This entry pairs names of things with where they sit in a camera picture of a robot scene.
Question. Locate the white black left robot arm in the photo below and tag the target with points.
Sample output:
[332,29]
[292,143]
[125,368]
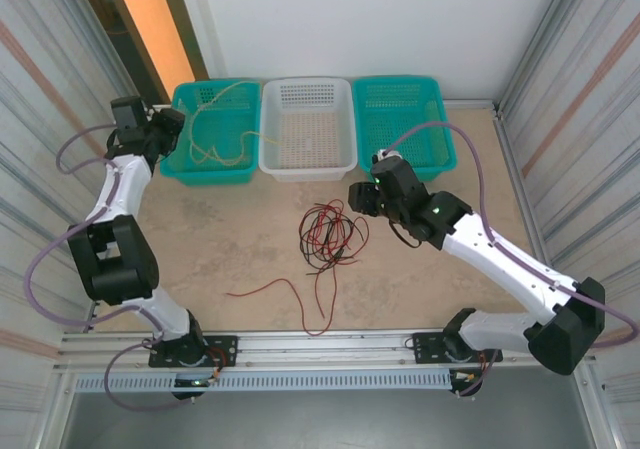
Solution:
[125,189]

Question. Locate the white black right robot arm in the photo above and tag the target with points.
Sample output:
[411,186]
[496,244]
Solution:
[500,259]

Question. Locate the teal plastic basket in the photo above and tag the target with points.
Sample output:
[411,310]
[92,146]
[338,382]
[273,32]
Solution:
[400,114]
[215,176]

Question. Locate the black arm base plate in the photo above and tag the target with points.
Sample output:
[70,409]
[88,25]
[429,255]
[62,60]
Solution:
[425,346]
[225,346]

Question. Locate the aluminium mounting rail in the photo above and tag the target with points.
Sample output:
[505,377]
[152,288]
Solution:
[325,344]

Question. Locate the wooden door frame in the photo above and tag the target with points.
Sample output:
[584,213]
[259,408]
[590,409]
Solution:
[180,19]

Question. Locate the white plastic basket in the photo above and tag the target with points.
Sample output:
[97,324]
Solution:
[305,129]

